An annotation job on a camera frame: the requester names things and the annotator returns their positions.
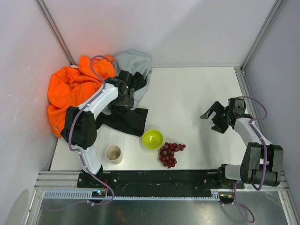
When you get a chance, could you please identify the grey cable duct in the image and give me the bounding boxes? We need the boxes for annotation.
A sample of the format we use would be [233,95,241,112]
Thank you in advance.
[43,189,234,201]

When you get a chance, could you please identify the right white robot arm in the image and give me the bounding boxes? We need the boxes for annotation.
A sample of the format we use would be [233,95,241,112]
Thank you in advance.
[200,96,284,190]

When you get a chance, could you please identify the orange cloth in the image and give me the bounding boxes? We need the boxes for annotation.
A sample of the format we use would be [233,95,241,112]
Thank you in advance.
[47,55,116,138]

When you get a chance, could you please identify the beige cup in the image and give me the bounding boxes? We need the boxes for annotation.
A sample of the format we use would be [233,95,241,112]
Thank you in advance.
[105,145,123,164]

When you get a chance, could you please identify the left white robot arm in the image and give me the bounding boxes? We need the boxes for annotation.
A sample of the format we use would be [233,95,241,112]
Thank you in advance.
[61,70,135,174]

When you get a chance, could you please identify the red grape bunch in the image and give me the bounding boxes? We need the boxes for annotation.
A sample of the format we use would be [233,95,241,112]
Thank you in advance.
[158,142,186,169]

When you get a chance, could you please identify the grey sweatshirt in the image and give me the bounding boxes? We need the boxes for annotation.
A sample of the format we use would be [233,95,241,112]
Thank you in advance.
[114,49,152,110]

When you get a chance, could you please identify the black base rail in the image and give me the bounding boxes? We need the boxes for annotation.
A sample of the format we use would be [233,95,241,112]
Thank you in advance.
[77,168,235,196]

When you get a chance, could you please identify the large black cloth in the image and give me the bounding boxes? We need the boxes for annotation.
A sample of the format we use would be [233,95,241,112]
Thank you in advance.
[96,70,149,137]

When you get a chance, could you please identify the lime green bowl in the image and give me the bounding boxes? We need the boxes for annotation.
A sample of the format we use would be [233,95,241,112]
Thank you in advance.
[142,129,164,150]

